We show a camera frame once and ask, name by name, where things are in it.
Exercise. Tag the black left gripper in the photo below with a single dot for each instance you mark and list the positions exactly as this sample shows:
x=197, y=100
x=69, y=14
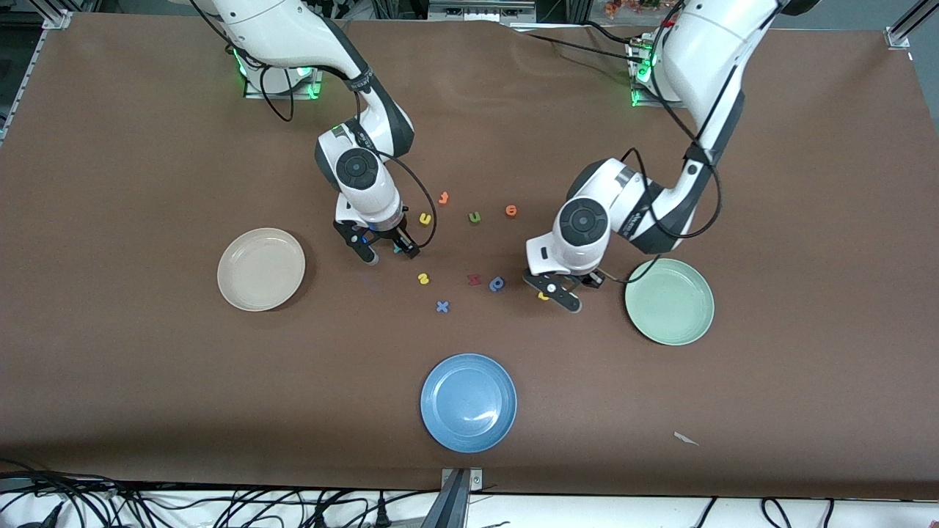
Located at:
x=587, y=277

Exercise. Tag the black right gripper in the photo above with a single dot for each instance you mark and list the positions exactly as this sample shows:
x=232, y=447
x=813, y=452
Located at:
x=386, y=234

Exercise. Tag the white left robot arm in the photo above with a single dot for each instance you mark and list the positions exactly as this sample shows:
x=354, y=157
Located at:
x=583, y=220

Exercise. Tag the blue foam letter p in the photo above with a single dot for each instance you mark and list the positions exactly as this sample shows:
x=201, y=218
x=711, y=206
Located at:
x=492, y=286

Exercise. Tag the light green plate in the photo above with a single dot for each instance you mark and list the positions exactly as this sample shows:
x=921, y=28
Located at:
x=669, y=301

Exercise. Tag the beige brown plate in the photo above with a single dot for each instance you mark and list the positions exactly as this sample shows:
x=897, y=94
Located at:
x=261, y=269

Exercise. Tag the blue plate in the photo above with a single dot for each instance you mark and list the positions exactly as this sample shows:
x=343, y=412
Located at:
x=469, y=402

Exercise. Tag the white paper scrap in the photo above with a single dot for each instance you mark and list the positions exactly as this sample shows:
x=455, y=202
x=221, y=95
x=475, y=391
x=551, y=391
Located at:
x=686, y=438

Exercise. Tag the brown table cover sheet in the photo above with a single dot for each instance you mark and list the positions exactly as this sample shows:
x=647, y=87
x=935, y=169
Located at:
x=147, y=183

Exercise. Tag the orange background clutter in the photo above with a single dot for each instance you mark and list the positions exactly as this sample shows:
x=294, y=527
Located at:
x=631, y=6

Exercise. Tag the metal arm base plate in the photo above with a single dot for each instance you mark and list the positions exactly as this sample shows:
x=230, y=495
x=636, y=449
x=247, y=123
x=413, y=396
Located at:
x=649, y=103
x=318, y=82

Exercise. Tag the metal bracket with strut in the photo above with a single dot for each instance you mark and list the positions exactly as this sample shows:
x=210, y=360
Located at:
x=458, y=491

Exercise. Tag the grey metal background rail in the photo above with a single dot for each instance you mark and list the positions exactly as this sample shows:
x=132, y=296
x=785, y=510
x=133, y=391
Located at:
x=480, y=10

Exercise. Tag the aluminium frame rail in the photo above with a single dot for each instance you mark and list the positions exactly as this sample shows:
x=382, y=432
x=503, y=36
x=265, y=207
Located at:
x=57, y=18
x=906, y=26

